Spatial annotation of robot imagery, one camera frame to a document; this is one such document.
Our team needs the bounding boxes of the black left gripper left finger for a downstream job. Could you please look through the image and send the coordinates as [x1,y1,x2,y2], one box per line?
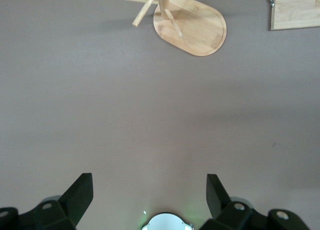
[0,172,94,230]

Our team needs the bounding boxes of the wooden mug tree stand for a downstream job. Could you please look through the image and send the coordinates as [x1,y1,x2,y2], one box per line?
[124,0,228,57]

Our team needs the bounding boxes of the bamboo cutting board, metal handle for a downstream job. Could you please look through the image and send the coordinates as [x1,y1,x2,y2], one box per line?
[264,0,320,32]

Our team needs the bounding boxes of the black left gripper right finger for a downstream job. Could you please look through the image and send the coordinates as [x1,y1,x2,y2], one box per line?
[206,173,311,230]

